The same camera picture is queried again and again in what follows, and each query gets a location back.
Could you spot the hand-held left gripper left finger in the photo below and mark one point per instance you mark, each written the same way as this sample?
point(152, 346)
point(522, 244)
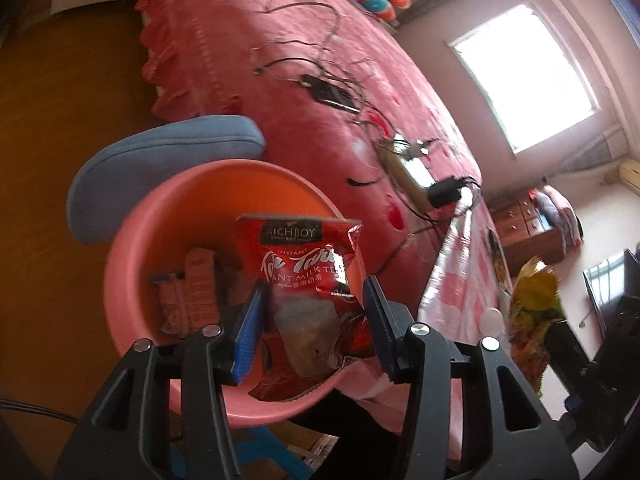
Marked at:
point(250, 330)

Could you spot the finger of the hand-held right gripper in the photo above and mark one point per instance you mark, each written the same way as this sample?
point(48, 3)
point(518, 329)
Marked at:
point(565, 355)

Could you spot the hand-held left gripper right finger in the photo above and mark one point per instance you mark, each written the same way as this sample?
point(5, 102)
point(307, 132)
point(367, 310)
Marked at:
point(380, 325)

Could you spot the pink wrapper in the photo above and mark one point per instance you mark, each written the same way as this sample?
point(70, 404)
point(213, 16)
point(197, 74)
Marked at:
point(200, 290)

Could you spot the red milk tea packet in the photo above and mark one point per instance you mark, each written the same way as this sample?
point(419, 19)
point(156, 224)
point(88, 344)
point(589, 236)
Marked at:
point(300, 255)

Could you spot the pink plastic bucket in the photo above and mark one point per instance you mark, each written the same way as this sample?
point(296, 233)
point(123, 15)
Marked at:
point(150, 240)

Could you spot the dark television screen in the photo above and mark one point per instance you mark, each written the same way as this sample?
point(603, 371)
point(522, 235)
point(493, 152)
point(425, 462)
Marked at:
point(602, 285)

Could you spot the red checkered plastic tablecloth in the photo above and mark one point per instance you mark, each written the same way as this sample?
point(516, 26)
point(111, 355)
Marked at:
point(470, 270)

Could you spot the blue plastic stool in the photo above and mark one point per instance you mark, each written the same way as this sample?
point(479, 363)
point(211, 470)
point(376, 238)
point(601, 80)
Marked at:
point(255, 452)

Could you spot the brown wooden cabinet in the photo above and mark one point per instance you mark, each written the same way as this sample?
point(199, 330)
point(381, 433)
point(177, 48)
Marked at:
point(520, 230)

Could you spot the folded blankets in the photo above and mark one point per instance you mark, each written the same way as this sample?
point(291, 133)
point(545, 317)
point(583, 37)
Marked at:
point(557, 210)

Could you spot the black charger block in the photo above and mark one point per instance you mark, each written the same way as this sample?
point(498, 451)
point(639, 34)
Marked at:
point(447, 191)

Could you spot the beige power strip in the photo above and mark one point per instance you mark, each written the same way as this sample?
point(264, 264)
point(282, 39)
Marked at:
point(407, 170)

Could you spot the blue seat cushion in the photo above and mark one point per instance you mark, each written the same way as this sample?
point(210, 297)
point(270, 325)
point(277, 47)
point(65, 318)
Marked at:
point(150, 150)

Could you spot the black flat device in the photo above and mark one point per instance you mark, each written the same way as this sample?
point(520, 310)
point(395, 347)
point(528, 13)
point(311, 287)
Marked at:
point(327, 92)

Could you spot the bright window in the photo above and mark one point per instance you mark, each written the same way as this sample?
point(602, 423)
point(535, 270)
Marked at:
point(525, 75)

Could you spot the bed with pink sheet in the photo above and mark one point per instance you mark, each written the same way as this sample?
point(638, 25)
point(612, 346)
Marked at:
point(280, 35)

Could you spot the wall air conditioner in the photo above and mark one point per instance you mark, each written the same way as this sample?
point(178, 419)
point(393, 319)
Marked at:
point(631, 172)

